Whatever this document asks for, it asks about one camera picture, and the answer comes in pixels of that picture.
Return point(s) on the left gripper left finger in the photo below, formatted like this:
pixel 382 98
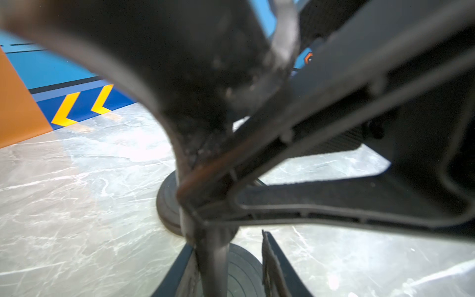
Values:
pixel 182 278

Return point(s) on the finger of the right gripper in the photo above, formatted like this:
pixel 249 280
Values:
pixel 414 198

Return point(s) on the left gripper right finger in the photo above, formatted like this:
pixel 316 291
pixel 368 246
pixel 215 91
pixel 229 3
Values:
pixel 279 277

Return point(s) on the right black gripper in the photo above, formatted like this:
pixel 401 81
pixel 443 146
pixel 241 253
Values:
pixel 424 53

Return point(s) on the black round stand base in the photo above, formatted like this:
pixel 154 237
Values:
pixel 229 271

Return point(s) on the black stand pole with clip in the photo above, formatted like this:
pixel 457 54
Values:
pixel 197 66

